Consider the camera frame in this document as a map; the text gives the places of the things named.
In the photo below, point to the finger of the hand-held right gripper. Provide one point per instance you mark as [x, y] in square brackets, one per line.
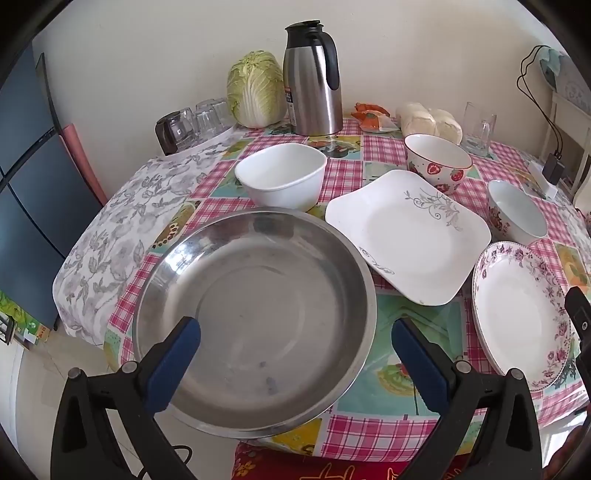
[581, 309]

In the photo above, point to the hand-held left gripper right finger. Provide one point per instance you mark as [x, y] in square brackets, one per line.
[415, 364]

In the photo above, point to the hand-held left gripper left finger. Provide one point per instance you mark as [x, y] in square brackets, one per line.
[178, 364]

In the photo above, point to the round pink floral plate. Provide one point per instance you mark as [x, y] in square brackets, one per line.
[517, 314]

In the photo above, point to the stainless steel basin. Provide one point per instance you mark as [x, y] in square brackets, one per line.
[258, 300]

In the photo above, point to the small floral white bowl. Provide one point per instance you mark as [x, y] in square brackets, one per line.
[515, 207]

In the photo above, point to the square white plate grey vine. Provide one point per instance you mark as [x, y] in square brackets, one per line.
[406, 240]

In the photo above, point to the strawberry print red-rimmed bowl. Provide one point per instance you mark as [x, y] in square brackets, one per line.
[434, 152]

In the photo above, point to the plain white bowl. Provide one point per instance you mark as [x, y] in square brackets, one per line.
[277, 170]

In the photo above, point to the white power strip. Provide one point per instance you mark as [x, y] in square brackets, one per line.
[540, 182]

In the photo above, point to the black charger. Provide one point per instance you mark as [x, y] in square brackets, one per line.
[553, 168]

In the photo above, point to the green cardboard box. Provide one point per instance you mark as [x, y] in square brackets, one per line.
[23, 323]

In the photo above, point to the clear glass mug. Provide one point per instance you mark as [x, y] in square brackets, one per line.
[485, 136]

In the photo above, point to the white rack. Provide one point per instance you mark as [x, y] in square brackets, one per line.
[561, 99]

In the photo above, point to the tall clear glass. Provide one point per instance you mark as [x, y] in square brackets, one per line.
[472, 120]

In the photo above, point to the white printed box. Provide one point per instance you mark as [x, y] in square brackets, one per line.
[575, 87]

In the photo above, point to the pink rolled mat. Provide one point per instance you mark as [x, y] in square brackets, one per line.
[85, 161]

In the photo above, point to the blue-grey fridge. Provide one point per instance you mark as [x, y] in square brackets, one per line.
[32, 184]

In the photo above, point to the white tray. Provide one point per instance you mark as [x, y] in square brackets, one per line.
[221, 136]

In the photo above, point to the bag of white steamed buns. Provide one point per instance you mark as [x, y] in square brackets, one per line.
[429, 121]

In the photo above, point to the clear glass tumbler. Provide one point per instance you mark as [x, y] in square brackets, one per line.
[207, 124]
[217, 108]

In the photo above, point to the orange snack packet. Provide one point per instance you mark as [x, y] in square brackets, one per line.
[369, 107]
[376, 122]

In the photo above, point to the napa cabbage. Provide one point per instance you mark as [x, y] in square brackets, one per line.
[254, 87]

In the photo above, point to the stainless steel thermos jug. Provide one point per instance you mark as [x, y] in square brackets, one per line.
[307, 83]

